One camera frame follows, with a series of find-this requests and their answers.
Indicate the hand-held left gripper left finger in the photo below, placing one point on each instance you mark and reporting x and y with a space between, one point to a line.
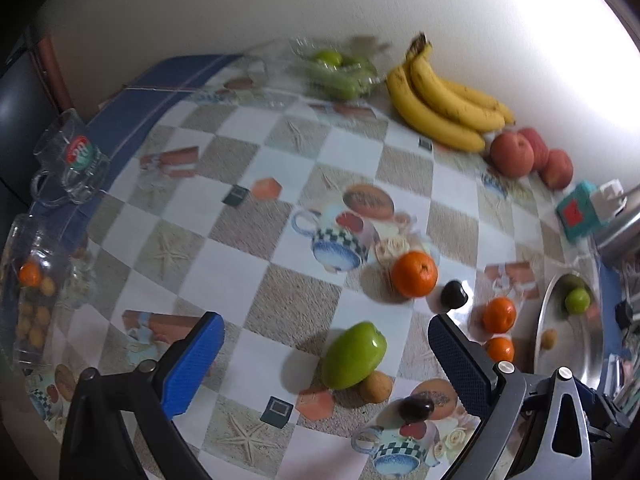
192 365

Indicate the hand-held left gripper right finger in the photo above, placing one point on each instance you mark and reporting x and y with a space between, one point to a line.
460 360

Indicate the dark cherry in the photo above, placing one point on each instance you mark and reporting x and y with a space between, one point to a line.
417 408

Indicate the dark plum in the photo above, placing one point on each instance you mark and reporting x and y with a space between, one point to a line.
453 294

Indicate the small brown fruit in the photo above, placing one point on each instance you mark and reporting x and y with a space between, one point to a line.
549 339
377 387

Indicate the large orange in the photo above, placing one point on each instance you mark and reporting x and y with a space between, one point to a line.
414 273

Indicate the green oval fruit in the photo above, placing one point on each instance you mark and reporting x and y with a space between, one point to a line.
354 355

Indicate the round metal plate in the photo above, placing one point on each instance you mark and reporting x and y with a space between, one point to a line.
585 350

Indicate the pile of small yellow fruits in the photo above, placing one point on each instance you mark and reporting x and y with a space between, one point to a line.
35 320

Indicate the clear bag of green fruits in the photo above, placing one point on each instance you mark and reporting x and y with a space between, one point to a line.
340 72

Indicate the small orange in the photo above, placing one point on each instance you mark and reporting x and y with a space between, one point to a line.
500 350
499 315
30 274

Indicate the printed checkered tablecloth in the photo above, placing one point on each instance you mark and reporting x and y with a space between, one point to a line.
240 270

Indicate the green lime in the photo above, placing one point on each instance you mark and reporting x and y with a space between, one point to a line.
577 301

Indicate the black power adapter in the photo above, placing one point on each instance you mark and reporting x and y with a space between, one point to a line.
624 312

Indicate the clear plastic container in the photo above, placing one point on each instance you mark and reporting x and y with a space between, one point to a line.
50 250

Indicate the teal plastic box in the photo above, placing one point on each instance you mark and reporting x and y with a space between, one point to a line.
575 215

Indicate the steel pot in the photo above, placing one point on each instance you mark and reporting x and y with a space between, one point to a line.
622 237

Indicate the red apple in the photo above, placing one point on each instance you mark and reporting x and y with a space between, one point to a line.
557 169
510 155
539 142

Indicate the glass mug with round label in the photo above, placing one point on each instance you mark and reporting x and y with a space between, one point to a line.
70 160

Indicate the yellow banana bunch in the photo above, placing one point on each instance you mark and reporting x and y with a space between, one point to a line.
440 120

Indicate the dark grey chair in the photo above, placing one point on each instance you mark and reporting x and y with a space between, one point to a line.
15 100

